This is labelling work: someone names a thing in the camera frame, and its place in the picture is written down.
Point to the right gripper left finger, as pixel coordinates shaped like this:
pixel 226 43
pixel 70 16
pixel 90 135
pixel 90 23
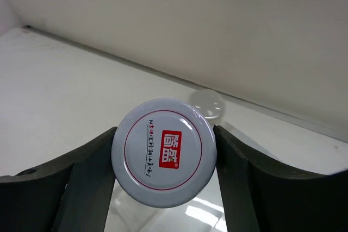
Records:
pixel 69 193

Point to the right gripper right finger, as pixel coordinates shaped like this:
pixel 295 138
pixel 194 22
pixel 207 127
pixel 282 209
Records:
pixel 260 193

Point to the white lid red logo jar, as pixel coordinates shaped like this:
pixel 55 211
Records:
pixel 163 153

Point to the blue label silver lid jar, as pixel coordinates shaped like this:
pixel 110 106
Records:
pixel 209 103

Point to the white divided organizer tray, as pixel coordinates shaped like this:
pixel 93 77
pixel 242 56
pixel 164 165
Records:
pixel 288 143

